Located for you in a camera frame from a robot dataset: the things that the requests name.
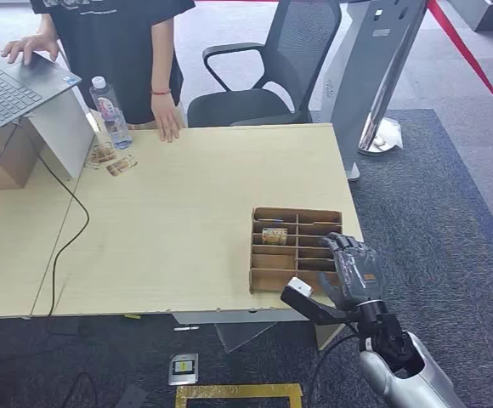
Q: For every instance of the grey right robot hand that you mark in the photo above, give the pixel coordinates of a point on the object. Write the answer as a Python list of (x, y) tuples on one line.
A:
[(357, 273)]

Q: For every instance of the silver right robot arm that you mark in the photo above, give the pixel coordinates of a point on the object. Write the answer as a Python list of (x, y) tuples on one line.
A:
[(404, 360)]

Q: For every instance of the hotel key card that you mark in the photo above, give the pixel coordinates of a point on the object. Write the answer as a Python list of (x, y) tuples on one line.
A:
[(274, 236)]

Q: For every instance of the person's left hand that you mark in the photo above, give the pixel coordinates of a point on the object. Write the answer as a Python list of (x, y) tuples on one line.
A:
[(166, 117)]

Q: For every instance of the person's hand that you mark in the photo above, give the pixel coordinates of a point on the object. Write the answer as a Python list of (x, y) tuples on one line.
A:
[(29, 46), (166, 117)]

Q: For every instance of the person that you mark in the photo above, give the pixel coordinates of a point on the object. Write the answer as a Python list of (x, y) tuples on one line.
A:
[(118, 56)]

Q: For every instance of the person's right hand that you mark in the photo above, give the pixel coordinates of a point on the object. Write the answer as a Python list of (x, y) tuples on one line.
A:
[(29, 46)]

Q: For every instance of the brown cardboard slotted organizer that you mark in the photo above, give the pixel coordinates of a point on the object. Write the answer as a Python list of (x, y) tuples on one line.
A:
[(272, 264)]

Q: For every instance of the white kiosk stand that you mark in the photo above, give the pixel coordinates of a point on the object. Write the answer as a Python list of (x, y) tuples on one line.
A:
[(365, 84)]

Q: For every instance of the black office chair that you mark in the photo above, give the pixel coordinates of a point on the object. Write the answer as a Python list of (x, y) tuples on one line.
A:
[(267, 73)]

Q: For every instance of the silver tag on floor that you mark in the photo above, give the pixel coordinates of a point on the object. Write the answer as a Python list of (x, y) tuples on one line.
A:
[(183, 369)]

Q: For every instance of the red barrier ribbon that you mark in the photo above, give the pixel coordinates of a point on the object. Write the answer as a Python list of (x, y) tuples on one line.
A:
[(472, 59)]

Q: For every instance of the clear plastic water bottle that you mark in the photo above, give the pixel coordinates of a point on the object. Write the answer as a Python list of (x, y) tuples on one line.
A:
[(111, 115)]

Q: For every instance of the grey laptop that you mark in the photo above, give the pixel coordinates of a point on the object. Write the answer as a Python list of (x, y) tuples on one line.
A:
[(13, 90)]

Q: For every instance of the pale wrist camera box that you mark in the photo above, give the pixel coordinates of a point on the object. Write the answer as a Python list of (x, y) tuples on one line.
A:
[(300, 288)]

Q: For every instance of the yellow floor tape frame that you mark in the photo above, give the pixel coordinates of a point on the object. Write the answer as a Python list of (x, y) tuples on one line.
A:
[(238, 394)]

